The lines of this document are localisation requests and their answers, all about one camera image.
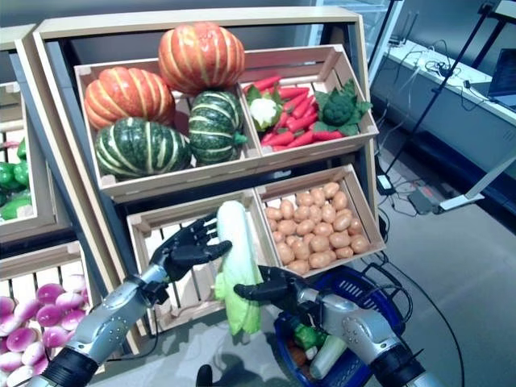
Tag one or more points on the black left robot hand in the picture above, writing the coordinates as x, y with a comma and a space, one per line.
181, 252

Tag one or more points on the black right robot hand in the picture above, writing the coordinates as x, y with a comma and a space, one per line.
278, 290

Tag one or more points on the white green napa cabbage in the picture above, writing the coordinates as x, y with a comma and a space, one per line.
238, 234
328, 356

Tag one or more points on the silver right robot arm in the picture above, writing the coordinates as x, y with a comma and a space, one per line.
363, 326

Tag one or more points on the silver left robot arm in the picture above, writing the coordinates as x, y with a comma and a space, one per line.
109, 318

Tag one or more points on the blue plastic shopping basket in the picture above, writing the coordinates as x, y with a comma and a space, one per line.
363, 286

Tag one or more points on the brown potato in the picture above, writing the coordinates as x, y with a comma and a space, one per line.
273, 213
317, 196
319, 243
360, 244
339, 239
287, 227
355, 226
301, 249
287, 209
331, 189
321, 260
285, 253
306, 226
340, 200
344, 252
342, 221
305, 198
323, 229
298, 267

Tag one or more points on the empty wooden slat crate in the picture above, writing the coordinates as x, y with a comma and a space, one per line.
169, 219

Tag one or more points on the small green vegetable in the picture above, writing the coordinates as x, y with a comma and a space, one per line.
308, 336

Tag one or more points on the small orange vegetable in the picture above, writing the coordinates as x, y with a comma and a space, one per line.
298, 356

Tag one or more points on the wooden crate holding pumpkins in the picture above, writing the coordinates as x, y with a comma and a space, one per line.
217, 171

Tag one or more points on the wooden crate holding potatoes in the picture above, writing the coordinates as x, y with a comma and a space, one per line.
298, 186

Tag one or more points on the purple white turnip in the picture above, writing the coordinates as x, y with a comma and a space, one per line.
26, 310
69, 300
6, 306
50, 314
54, 336
50, 292
22, 339
72, 318

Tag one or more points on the green striped pumpkin with stem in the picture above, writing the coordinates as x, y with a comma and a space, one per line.
215, 127

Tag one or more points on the wooden crate holding carrots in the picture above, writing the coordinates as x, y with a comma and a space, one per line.
322, 147

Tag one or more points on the red carrot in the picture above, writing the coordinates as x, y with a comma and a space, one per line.
301, 139
264, 82
328, 135
300, 123
293, 92
280, 138

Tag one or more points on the wooden crate holding peppers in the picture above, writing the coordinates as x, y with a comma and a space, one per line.
28, 231

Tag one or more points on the orange striped pumpkin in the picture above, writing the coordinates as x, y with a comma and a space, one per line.
129, 96
201, 56

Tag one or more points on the white cauliflower with leaves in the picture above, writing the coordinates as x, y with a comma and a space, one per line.
264, 109

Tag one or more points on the grey floor box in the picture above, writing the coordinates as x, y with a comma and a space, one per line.
421, 201

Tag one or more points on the green bell pepper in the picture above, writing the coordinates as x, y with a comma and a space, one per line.
22, 149
6, 176
21, 174
16, 207

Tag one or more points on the green broccoli with leaves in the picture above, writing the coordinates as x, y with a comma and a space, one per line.
338, 109

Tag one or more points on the black tripod stand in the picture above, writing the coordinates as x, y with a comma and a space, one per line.
420, 121

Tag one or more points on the wooden display stand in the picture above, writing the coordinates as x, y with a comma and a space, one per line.
161, 24
12, 40

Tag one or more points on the white desk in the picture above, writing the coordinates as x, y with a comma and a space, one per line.
415, 101

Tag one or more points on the black router with antennas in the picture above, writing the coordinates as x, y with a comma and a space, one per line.
403, 42

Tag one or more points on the dark grey laptop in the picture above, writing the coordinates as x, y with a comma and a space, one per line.
504, 80

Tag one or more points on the black camera pole stand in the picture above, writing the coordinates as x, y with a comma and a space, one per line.
382, 36

